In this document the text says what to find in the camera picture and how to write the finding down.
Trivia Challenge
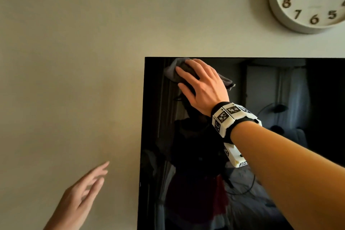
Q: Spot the grey cloth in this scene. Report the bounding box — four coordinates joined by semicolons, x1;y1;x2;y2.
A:
164;57;235;92

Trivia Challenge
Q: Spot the right wrist marker band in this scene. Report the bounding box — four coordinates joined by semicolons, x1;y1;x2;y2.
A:
211;102;262;144

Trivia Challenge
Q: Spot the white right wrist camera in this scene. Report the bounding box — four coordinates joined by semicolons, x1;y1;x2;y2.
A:
223;142;249;168

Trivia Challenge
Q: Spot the person's right forearm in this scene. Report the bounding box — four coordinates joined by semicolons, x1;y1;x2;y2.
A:
230;120;345;230

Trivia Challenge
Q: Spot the black wall-mounted television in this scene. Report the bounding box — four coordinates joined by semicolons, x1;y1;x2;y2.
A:
137;56;345;230

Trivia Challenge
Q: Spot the person's left hand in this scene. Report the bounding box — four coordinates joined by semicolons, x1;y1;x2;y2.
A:
43;161;110;230

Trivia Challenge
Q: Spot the person's right hand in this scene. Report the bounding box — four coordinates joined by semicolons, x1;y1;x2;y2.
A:
175;58;230;117

